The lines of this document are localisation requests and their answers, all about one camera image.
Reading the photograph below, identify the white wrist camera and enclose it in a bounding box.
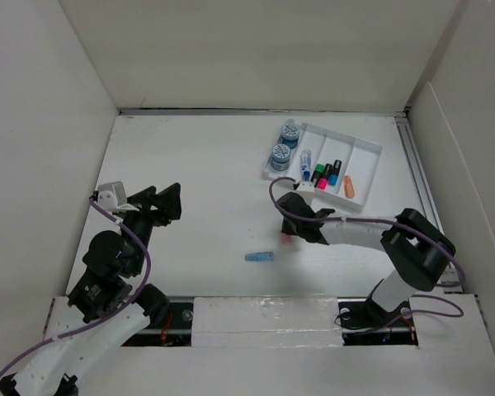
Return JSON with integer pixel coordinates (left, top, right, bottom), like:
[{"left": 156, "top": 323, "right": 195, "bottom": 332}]
[
  {"left": 294, "top": 181, "right": 315, "bottom": 196},
  {"left": 96, "top": 181, "right": 127, "bottom": 211}
]

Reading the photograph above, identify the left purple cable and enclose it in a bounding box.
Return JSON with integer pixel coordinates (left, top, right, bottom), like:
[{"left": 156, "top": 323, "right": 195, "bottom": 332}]
[{"left": 0, "top": 196, "right": 152, "bottom": 380}]

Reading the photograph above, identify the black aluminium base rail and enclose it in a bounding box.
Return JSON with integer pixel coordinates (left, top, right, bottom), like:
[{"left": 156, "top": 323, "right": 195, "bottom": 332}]
[{"left": 126, "top": 297, "right": 418, "bottom": 347}]

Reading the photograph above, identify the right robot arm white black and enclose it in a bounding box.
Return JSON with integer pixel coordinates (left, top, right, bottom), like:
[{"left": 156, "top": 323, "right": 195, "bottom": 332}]
[{"left": 275, "top": 192, "right": 455, "bottom": 332}]

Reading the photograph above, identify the pink black highlighter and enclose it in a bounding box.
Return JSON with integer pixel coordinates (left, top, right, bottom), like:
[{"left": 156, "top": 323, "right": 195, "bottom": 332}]
[{"left": 316, "top": 163, "right": 332, "bottom": 190}]

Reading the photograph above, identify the pink eraser cap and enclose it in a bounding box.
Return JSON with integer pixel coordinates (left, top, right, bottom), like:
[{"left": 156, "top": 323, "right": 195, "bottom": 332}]
[{"left": 281, "top": 234, "right": 294, "bottom": 246}]

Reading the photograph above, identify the right aluminium side rail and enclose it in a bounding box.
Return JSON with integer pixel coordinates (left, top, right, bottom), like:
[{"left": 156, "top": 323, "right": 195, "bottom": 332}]
[{"left": 394, "top": 115, "right": 464, "bottom": 294}]

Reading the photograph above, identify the back aluminium rail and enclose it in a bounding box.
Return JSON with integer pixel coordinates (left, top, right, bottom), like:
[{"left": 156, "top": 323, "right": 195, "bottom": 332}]
[{"left": 119, "top": 107, "right": 407, "bottom": 117}]

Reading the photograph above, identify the blue round jar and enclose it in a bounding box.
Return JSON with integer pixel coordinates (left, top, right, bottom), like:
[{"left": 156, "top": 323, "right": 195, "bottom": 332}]
[
  {"left": 280, "top": 120, "right": 300, "bottom": 149},
  {"left": 270, "top": 144, "right": 292, "bottom": 172}
]

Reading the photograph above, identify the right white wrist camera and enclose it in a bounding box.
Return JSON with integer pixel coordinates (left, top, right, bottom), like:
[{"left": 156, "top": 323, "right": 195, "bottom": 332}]
[{"left": 294, "top": 181, "right": 315, "bottom": 196}]

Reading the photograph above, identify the blue black highlighter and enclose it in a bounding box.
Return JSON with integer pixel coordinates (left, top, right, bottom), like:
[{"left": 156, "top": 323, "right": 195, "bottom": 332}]
[{"left": 328, "top": 159, "right": 342, "bottom": 186}]

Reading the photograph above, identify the light blue eraser cap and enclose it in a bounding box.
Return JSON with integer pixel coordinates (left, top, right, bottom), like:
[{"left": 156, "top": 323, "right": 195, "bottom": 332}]
[{"left": 244, "top": 252, "right": 274, "bottom": 262}]

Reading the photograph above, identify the white foam block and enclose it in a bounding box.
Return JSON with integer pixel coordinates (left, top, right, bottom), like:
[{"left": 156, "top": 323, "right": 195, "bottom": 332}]
[{"left": 191, "top": 296, "right": 343, "bottom": 349}]

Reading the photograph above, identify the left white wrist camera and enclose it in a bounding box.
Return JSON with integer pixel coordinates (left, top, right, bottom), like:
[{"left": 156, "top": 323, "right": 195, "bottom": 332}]
[{"left": 96, "top": 181, "right": 127, "bottom": 211}]

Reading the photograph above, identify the white blue glue tube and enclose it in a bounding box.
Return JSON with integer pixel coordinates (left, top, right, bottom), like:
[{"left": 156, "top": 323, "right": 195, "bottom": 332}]
[{"left": 300, "top": 149, "right": 312, "bottom": 182}]

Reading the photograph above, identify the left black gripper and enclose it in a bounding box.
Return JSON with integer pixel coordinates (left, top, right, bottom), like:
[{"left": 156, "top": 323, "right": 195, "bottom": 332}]
[{"left": 120, "top": 181, "right": 181, "bottom": 274}]

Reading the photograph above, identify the orange eraser cap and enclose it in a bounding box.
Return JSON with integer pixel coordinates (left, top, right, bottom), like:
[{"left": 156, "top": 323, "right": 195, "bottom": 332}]
[{"left": 343, "top": 175, "right": 356, "bottom": 199}]

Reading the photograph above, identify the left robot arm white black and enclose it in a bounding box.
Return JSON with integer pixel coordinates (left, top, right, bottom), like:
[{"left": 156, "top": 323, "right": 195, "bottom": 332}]
[{"left": 0, "top": 181, "right": 182, "bottom": 395}]

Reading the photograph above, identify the white divided organizer tray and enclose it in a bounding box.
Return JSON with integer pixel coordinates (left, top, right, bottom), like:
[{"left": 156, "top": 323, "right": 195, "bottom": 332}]
[{"left": 263, "top": 120, "right": 383, "bottom": 212}]

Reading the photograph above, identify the green black highlighter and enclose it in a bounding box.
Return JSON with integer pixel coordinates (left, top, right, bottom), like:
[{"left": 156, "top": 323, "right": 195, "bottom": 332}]
[{"left": 310, "top": 163, "right": 324, "bottom": 185}]

